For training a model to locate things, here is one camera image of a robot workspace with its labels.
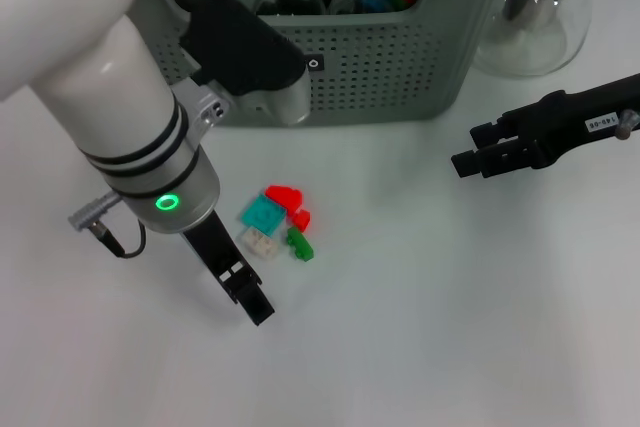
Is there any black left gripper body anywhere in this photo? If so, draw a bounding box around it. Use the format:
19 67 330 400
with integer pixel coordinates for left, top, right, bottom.
182 210 254 282

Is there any grey perforated storage bin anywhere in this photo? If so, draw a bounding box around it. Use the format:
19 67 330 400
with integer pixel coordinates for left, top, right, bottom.
127 0 529 128

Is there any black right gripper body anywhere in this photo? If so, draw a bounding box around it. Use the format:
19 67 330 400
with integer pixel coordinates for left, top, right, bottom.
499 73 640 171

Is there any glass carafe black lid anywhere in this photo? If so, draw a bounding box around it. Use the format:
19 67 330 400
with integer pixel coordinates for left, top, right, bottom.
472 0 601 77

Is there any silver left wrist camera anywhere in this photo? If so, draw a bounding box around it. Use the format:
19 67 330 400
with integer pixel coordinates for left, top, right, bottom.
179 0 312 127

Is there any grey right gripper cable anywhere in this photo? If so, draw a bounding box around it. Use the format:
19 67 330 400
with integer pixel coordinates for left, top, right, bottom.
617 109 640 141

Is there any red-orange sloped brick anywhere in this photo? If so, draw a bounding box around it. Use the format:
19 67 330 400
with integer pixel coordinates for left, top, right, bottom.
264 184 305 212

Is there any grey left gripper cable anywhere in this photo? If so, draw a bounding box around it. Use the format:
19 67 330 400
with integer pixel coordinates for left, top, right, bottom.
68 191 147 259

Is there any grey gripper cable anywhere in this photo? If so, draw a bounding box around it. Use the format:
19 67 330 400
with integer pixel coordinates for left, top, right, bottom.
68 191 147 259
617 109 640 141

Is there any white two-stud brick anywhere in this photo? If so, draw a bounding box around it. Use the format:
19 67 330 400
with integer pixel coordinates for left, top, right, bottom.
238 225 280 261

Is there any teal square brick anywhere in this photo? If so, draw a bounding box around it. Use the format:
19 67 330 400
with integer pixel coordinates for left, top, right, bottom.
238 195 289 237

